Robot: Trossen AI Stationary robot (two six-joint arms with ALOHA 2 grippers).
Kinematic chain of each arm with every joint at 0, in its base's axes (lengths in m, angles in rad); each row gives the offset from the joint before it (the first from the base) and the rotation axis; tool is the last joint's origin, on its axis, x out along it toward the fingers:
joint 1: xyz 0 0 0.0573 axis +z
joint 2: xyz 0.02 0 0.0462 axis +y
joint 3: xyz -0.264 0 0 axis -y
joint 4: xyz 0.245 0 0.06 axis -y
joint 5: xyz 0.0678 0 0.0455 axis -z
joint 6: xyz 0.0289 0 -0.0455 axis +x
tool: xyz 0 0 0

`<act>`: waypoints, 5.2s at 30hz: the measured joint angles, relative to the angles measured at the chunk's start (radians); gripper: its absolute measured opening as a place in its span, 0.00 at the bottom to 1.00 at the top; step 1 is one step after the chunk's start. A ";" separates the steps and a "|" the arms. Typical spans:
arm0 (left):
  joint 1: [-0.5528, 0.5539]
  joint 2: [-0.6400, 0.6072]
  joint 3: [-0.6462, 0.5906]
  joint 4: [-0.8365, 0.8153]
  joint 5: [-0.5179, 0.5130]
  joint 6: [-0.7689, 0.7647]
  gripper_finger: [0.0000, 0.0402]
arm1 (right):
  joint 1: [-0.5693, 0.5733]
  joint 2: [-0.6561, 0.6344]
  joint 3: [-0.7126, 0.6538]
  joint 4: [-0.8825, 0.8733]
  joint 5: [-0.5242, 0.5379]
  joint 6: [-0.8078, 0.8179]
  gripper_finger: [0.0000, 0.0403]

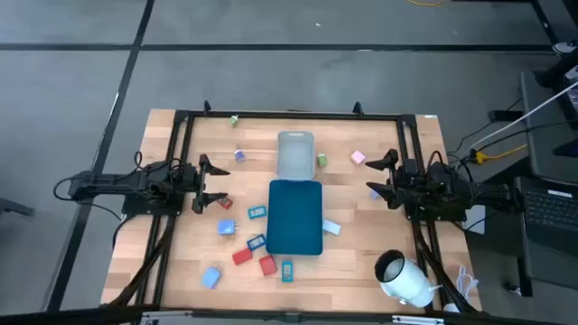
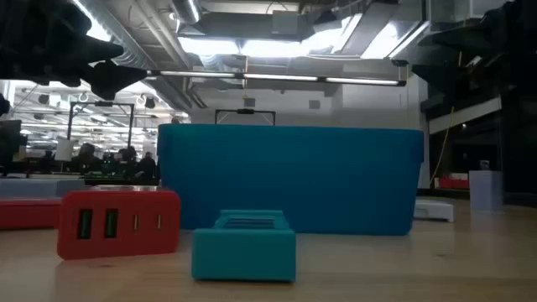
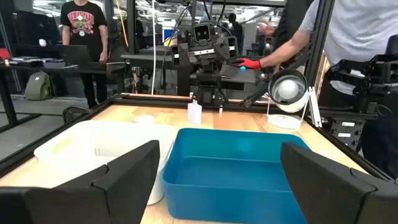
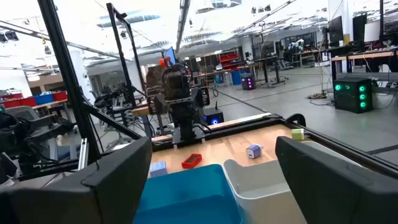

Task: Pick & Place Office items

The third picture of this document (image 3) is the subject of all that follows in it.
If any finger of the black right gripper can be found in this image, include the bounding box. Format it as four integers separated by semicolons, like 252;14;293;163
170;42;191;67
221;35;240;61

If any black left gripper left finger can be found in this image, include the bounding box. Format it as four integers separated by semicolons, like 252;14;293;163
0;139;161;224

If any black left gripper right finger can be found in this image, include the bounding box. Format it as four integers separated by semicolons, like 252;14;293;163
280;142;398;224

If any pale blue wall charger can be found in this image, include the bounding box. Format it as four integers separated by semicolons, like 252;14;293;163
187;99;203;124

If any person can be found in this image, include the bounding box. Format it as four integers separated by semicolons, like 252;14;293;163
239;0;398;97
226;12;245;57
60;0;109;110

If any person's hand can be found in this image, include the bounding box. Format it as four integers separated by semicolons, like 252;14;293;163
259;23;276;37
238;57;263;71

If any black desk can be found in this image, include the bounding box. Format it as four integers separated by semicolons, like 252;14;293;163
120;53;195;96
0;57;127;125

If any grey desk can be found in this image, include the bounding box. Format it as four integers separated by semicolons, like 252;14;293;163
189;66;268;91

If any white plastic bin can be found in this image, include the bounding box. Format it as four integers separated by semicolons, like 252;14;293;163
33;119;177;206

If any black box with white labels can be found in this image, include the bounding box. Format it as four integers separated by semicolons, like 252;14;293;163
322;115;365;152

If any white desk lamp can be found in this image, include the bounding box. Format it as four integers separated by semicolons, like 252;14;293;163
266;67;323;130

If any black chair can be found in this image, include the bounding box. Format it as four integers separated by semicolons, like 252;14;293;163
62;105;91;124

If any blue plastic bin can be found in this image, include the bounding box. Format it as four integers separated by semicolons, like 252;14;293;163
161;128;312;224

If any black laptop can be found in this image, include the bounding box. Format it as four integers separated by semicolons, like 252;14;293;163
60;44;91;66

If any green backpack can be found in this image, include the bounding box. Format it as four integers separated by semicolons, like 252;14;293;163
24;70;57;101

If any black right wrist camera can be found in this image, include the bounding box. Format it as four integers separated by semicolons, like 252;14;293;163
192;23;213;43

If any white hanging cable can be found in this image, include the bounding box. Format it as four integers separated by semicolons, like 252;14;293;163
150;0;157;96

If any yellow cable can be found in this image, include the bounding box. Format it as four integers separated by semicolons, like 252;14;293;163
114;0;130;48

